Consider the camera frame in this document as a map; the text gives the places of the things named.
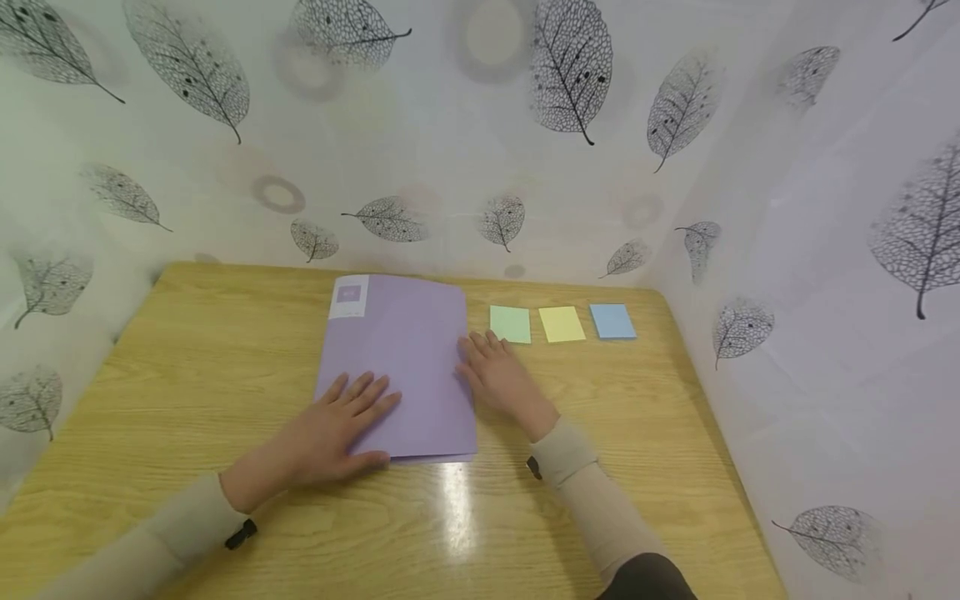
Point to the person's right forearm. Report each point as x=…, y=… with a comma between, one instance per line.
x=600, y=508

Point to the person's left middle finger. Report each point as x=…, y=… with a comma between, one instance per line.
x=372, y=400

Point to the person's left ring finger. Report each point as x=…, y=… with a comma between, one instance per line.
x=356, y=393

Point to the yellow sticky note pad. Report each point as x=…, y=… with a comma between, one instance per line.
x=561, y=323

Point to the person's right little finger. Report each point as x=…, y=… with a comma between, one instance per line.
x=508, y=353

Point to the person's right hand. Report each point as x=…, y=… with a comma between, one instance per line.
x=502, y=383

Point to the person's left thumb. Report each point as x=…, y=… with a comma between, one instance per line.
x=367, y=458

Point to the purple document folder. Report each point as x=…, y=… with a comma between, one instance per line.
x=409, y=342

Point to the person's right thumb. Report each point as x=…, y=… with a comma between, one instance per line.
x=466, y=379

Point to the person's left forearm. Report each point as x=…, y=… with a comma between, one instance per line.
x=142, y=546

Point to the person's right index finger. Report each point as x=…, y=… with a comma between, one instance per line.
x=469, y=354

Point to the person's left hand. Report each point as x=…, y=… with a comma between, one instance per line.
x=315, y=442

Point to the person's right middle finger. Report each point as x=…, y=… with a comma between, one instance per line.
x=482, y=348

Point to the person's left index finger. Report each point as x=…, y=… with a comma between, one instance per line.
x=382, y=415

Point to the person's left little finger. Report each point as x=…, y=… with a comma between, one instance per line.
x=336, y=392

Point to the green sticky note pad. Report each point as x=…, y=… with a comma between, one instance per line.
x=511, y=323

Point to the blue sticky note pad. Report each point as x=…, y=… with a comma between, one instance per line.
x=613, y=321

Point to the person's right ring finger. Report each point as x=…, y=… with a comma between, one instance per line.
x=495, y=347

